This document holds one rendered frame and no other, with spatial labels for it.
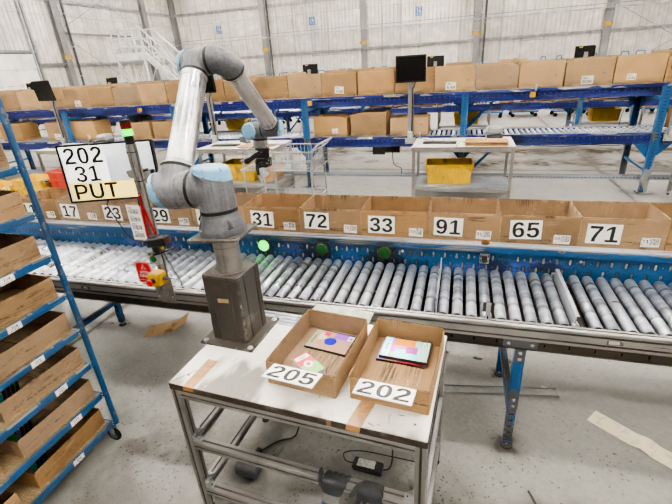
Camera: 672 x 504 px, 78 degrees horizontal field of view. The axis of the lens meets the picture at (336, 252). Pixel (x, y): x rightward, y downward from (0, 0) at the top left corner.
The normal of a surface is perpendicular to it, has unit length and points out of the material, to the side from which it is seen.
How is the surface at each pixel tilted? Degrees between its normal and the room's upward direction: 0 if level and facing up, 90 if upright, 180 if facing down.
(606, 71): 90
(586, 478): 0
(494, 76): 90
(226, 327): 90
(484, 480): 0
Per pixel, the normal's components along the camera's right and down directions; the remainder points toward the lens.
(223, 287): -0.33, 0.40
